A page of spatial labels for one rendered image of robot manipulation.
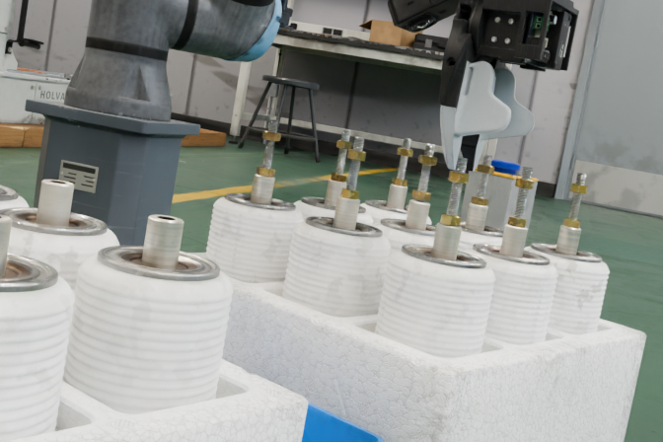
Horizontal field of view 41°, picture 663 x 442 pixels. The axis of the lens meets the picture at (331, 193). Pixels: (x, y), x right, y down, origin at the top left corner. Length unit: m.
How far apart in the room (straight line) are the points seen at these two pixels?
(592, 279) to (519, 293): 0.13
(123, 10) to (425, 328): 0.70
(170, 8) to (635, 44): 4.96
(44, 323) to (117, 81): 0.82
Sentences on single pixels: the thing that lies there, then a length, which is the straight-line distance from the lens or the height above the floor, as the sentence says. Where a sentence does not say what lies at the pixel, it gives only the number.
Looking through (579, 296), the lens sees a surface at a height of 0.22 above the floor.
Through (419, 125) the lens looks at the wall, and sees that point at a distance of 6.11.
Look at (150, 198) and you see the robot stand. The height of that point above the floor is 0.19.
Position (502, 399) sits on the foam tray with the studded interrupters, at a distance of 0.79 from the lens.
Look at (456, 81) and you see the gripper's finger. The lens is 0.75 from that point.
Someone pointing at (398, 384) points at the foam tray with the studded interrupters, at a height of 0.16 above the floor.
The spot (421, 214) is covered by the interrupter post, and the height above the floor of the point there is 0.27.
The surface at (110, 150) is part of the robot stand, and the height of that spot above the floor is 0.25.
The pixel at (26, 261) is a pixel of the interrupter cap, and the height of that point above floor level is 0.25.
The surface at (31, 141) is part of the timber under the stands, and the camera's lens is 3.58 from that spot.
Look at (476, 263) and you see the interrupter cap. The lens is 0.77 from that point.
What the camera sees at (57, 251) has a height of 0.24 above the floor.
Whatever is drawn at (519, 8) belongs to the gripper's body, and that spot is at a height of 0.47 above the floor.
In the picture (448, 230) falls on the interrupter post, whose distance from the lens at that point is 0.78.
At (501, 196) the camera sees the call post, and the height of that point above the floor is 0.28.
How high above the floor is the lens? 0.37
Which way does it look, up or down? 6 degrees down
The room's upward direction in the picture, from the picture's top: 10 degrees clockwise
